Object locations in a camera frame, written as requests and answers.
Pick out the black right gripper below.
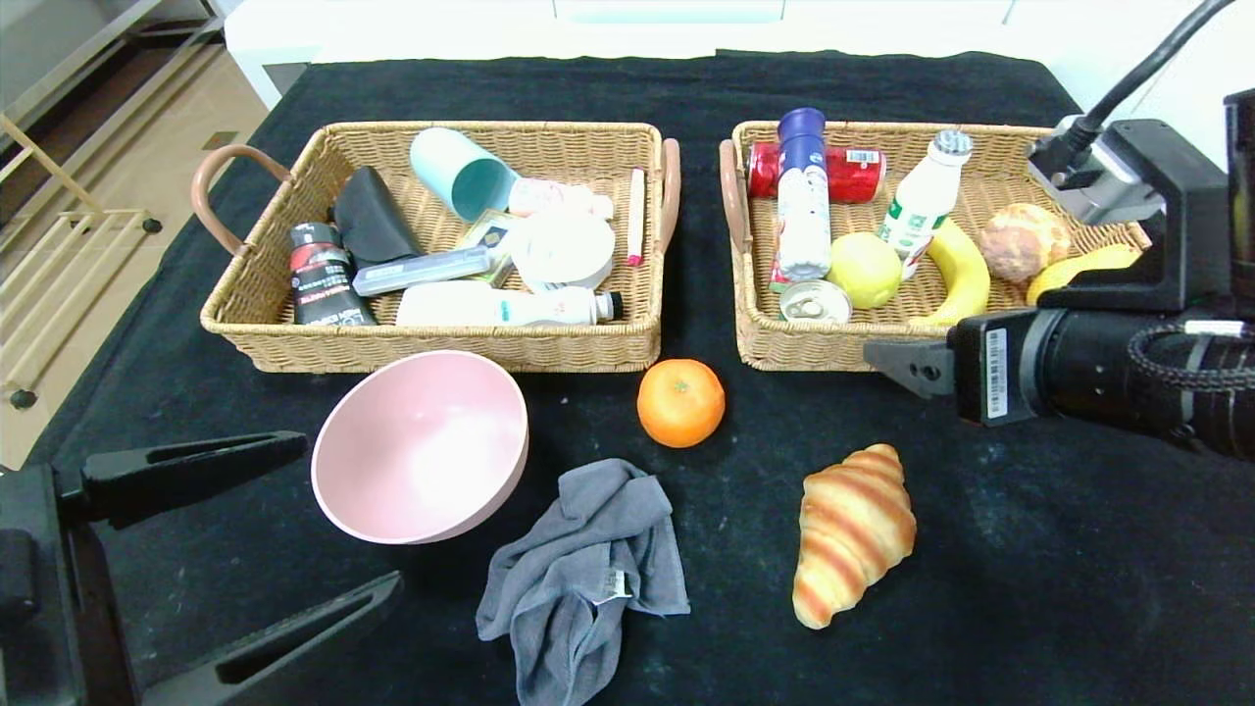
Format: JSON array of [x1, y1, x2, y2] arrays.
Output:
[[863, 307, 1166, 439]]

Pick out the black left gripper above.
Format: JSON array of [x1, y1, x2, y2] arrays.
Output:
[[0, 430, 387, 706]]

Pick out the yellow banana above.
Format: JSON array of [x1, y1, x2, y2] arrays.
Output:
[[912, 218, 993, 327]]

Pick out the striped croissant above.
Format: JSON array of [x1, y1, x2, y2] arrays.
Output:
[[792, 444, 918, 630]]

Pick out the white bottle blue cap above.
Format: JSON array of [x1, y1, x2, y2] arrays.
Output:
[[775, 108, 834, 282]]

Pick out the orange mandarin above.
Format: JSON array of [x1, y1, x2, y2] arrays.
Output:
[[637, 358, 728, 449]]

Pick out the wicker basket with food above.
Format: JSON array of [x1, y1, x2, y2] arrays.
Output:
[[719, 121, 1153, 374]]

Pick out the wicker basket with toiletries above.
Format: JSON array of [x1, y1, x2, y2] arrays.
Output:
[[191, 121, 682, 375]]

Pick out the yellow lemon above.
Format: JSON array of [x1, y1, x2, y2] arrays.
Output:
[[828, 232, 904, 311]]

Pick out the silver tin can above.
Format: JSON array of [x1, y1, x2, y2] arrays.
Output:
[[779, 279, 854, 326]]

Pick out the white bottle silver cap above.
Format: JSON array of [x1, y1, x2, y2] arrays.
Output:
[[876, 129, 975, 280]]

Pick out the round bread bun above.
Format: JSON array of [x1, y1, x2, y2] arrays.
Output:
[[980, 203, 1073, 284]]

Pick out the yellow mango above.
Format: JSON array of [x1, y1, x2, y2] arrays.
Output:
[[1027, 243, 1143, 307]]

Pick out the red drink can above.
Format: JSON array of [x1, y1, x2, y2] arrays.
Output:
[[747, 142, 888, 205]]

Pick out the black tablecloth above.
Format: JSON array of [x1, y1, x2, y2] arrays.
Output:
[[20, 49, 1255, 706]]

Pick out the pink bowl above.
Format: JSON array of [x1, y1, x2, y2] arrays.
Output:
[[311, 350, 530, 545]]

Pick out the pink white stick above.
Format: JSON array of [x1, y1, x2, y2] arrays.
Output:
[[626, 167, 648, 267]]

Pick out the black red bottle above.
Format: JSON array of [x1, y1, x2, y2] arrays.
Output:
[[287, 222, 378, 328]]

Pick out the beige wooden rack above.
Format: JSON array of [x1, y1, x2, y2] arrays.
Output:
[[0, 113, 163, 408]]

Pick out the white round container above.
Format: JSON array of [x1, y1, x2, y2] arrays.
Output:
[[510, 211, 617, 293]]

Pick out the grey cloth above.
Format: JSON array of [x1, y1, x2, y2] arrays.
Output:
[[476, 458, 691, 706]]

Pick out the grey rectangular case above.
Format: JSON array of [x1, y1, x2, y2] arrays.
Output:
[[351, 245, 493, 298]]

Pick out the white bottle black cap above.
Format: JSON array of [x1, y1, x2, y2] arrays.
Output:
[[395, 281, 625, 328]]

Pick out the black pouch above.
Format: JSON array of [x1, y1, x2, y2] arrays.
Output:
[[331, 165, 425, 271]]

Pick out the pink white small bottle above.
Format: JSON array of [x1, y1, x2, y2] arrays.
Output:
[[507, 177, 615, 222]]

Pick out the teal cup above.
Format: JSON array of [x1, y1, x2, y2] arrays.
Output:
[[409, 127, 521, 224]]

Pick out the wooden shelf unit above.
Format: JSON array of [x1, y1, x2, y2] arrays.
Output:
[[0, 0, 231, 128]]

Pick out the white cabinet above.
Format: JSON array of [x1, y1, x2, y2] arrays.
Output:
[[224, 0, 1040, 111]]

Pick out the black braided cable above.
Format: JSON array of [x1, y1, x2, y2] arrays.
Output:
[[1128, 327, 1255, 393]]

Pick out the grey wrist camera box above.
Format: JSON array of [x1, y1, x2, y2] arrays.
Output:
[[1028, 116, 1168, 227]]

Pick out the black camera cable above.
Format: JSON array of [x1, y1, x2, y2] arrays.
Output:
[[1054, 0, 1238, 163]]

